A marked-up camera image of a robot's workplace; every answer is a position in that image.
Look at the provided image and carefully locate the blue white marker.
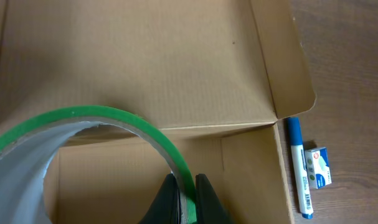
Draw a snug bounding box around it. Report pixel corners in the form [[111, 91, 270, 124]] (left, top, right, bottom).
[[286, 117, 314, 220]]

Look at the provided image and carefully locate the brown cardboard box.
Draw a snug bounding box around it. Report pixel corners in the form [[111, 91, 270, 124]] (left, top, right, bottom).
[[0, 0, 316, 223]]

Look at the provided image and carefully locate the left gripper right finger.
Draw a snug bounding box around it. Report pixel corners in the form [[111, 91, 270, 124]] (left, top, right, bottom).
[[196, 174, 233, 224]]

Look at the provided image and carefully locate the green tape roll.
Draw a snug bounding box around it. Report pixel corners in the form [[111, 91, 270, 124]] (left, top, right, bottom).
[[0, 106, 197, 223]]

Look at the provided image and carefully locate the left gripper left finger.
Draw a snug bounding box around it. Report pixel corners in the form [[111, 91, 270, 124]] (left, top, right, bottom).
[[139, 174, 180, 224]]

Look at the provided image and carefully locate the blue white staples box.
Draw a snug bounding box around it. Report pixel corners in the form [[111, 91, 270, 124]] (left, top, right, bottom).
[[305, 147, 332, 189]]

